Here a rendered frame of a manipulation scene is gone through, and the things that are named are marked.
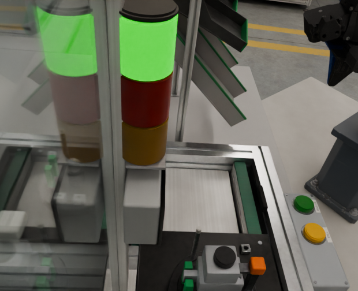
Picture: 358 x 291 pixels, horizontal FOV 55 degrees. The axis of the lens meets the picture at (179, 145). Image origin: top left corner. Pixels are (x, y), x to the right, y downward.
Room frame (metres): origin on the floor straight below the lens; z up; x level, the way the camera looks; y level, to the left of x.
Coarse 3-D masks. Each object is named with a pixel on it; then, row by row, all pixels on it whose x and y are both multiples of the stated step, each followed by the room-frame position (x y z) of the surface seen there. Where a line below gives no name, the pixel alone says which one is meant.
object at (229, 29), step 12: (180, 0) 0.69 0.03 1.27; (204, 0) 0.81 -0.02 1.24; (216, 0) 0.81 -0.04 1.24; (180, 12) 0.69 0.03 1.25; (204, 12) 0.69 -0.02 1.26; (216, 12) 0.80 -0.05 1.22; (228, 12) 0.81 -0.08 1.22; (204, 24) 0.69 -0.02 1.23; (216, 24) 0.68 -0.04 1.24; (228, 24) 0.77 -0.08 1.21; (240, 24) 0.81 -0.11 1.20; (216, 36) 0.68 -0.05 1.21; (228, 36) 0.68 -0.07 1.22; (240, 36) 0.75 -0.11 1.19; (240, 48) 0.68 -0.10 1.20
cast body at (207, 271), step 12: (204, 252) 0.27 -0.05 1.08; (216, 252) 0.26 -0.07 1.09; (228, 252) 0.26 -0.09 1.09; (204, 264) 0.25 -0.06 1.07; (216, 264) 0.25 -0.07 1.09; (228, 264) 0.25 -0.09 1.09; (192, 276) 0.25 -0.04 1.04; (204, 276) 0.24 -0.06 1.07; (216, 276) 0.24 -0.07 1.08; (228, 276) 0.24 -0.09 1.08; (240, 276) 0.25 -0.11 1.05; (204, 288) 0.24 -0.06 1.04; (216, 288) 0.24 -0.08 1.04; (228, 288) 0.24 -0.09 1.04; (240, 288) 0.24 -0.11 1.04
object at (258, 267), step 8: (240, 264) 0.27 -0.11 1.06; (248, 264) 0.27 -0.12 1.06; (256, 264) 0.26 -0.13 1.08; (264, 264) 0.26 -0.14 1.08; (240, 272) 0.26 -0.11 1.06; (248, 272) 0.26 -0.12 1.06; (256, 272) 0.26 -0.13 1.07; (248, 280) 0.26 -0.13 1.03; (256, 280) 0.26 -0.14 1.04; (248, 288) 0.26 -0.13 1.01
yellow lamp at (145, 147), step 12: (168, 120) 0.27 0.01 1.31; (132, 132) 0.25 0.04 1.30; (144, 132) 0.25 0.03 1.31; (156, 132) 0.25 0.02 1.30; (132, 144) 0.25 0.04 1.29; (144, 144) 0.25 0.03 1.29; (156, 144) 0.25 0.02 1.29; (132, 156) 0.25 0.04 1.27; (144, 156) 0.25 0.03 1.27; (156, 156) 0.25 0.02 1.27
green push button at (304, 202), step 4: (300, 196) 0.50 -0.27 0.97; (304, 196) 0.50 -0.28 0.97; (296, 200) 0.48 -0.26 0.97; (300, 200) 0.48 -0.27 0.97; (304, 200) 0.49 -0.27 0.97; (308, 200) 0.49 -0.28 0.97; (296, 204) 0.47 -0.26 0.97; (300, 204) 0.47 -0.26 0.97; (304, 204) 0.47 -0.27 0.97; (308, 204) 0.48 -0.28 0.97; (312, 204) 0.48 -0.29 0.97; (300, 208) 0.46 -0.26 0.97; (304, 208) 0.46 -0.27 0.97; (308, 208) 0.46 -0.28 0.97; (312, 208) 0.47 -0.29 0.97
